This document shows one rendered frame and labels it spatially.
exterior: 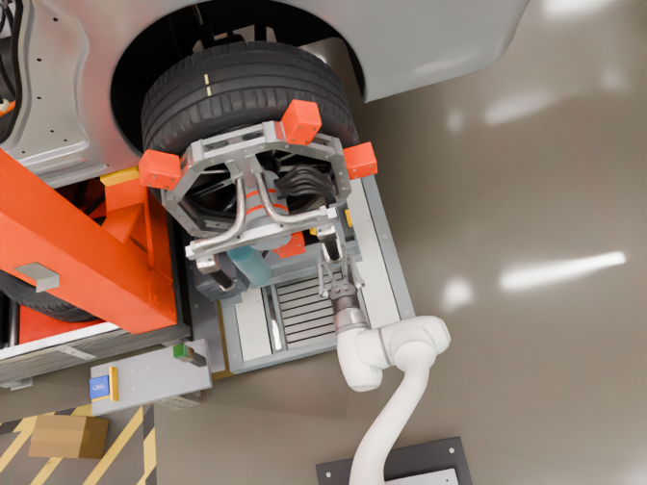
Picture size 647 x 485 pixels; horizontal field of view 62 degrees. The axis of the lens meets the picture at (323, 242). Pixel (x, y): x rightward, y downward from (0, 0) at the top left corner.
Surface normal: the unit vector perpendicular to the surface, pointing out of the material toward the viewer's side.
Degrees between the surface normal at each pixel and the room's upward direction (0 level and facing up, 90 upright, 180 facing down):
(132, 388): 0
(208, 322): 0
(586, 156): 0
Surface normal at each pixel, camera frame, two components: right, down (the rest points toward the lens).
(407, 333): -0.33, -0.75
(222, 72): -0.11, -0.40
